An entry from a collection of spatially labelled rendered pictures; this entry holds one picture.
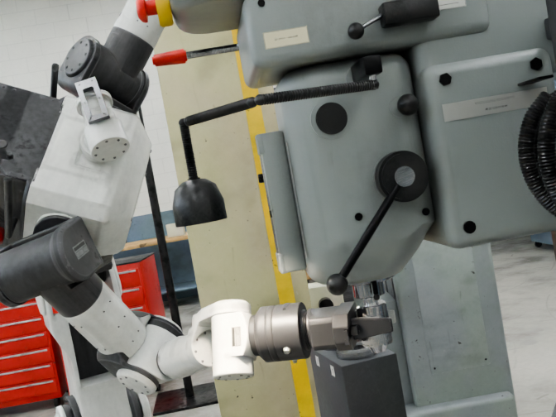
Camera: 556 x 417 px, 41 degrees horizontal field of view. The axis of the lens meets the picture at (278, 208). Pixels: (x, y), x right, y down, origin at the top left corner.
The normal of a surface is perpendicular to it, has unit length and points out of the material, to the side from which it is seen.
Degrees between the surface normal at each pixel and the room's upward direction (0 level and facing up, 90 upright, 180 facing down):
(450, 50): 90
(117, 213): 112
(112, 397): 81
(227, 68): 90
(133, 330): 96
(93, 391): 95
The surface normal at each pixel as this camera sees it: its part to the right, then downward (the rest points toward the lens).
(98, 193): 0.28, -0.55
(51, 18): 0.09, 0.04
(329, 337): -0.22, 0.09
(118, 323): 0.84, -0.02
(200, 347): 0.55, -0.32
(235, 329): -0.27, -0.32
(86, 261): 0.90, -0.35
